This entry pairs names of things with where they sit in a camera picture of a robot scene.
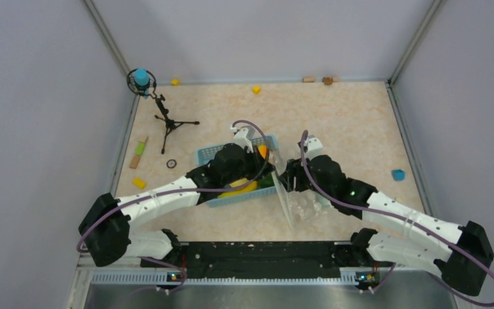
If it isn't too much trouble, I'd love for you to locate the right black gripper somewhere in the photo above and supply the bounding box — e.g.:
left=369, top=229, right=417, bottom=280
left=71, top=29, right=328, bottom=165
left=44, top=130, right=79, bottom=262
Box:
left=279, top=152, right=334, bottom=200

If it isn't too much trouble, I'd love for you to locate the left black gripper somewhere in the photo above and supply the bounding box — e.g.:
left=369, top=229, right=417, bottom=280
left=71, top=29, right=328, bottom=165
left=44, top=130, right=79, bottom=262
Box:
left=223, top=145, right=275, bottom=185

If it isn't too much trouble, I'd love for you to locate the light blue plastic basket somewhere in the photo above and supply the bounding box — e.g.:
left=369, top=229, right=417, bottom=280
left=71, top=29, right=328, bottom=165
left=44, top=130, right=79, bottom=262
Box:
left=195, top=135, right=280, bottom=209

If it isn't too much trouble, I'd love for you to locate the clear zip top bag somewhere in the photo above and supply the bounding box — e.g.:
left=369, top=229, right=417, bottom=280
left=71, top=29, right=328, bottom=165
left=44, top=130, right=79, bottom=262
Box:
left=271, top=152, right=331, bottom=232

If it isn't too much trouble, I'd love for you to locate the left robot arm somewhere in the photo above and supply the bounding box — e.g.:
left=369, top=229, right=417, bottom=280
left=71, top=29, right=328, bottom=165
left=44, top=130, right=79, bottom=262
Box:
left=77, top=143, right=274, bottom=267

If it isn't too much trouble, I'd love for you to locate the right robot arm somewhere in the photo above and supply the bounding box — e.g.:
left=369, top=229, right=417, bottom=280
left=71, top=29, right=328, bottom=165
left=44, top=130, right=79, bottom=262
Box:
left=279, top=154, right=494, bottom=296

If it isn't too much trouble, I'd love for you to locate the yellow banana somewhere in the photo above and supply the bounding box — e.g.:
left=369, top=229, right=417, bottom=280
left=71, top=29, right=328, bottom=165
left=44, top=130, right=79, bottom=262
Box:
left=218, top=178, right=258, bottom=198

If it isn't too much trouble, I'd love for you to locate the orange yellow mango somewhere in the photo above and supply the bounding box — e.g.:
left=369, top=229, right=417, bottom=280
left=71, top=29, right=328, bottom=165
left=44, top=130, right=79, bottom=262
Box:
left=257, top=144, right=268, bottom=160

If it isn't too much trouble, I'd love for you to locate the green lime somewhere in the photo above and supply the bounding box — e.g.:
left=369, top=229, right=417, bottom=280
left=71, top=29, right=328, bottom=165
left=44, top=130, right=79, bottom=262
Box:
left=257, top=175, right=275, bottom=189

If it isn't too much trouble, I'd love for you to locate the blue small block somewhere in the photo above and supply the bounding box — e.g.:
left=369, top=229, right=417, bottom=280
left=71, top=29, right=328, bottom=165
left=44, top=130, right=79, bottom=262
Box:
left=391, top=169, right=406, bottom=182

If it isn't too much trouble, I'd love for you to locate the green wooden stick toy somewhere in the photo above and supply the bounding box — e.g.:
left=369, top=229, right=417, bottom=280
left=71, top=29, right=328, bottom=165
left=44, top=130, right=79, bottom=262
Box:
left=129, top=135, right=149, bottom=169

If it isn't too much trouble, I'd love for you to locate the yellow block left side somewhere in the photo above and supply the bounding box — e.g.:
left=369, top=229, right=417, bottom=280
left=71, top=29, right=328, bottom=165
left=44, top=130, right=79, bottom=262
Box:
left=132, top=177, right=147, bottom=189

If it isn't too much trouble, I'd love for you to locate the blue microphone on tripod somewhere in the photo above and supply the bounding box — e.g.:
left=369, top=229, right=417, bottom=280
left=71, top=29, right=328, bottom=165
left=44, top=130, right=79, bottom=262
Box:
left=126, top=68, right=200, bottom=154

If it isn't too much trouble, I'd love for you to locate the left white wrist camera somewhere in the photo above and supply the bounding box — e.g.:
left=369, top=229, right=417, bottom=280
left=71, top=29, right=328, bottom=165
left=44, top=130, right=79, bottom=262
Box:
left=230, top=125, right=255, bottom=153

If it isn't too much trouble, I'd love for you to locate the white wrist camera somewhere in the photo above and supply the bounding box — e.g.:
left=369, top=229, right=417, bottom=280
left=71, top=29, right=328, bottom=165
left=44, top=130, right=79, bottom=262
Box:
left=300, top=135, right=323, bottom=160
left=230, top=125, right=255, bottom=153

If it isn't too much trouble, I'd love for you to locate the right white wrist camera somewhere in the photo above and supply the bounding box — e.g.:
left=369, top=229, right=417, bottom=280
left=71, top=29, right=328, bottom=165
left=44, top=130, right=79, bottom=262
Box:
left=300, top=135, right=323, bottom=160

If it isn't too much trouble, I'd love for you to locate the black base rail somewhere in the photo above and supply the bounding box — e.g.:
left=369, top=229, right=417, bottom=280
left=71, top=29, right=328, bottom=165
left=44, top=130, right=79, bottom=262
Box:
left=164, top=241, right=376, bottom=279

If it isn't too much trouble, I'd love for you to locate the brown nut at wall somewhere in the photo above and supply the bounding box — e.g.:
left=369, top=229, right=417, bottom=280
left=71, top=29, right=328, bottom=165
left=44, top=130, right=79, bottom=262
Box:
left=322, top=77, right=334, bottom=86

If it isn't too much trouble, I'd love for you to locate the cork at wall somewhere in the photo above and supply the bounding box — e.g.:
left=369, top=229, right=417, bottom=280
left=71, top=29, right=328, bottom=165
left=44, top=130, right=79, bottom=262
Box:
left=302, top=77, right=316, bottom=83

